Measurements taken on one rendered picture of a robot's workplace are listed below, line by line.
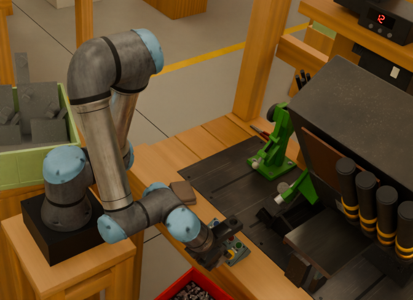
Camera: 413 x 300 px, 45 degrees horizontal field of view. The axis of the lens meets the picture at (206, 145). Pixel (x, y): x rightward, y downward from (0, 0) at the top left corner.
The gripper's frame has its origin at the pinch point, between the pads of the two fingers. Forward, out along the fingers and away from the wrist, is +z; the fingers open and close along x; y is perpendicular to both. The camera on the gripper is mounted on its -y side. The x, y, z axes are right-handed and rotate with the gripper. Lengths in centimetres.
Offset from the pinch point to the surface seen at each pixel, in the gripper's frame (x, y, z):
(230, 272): 3.5, 3.7, 3.5
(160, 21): -296, -111, 193
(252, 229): -4.9, -10.9, 13.3
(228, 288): 4.3, 7.6, 9.2
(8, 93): -101, 15, -19
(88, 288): -26.5, 39.1, -0.8
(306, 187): 5.5, -30.3, -2.7
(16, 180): -74, 34, -10
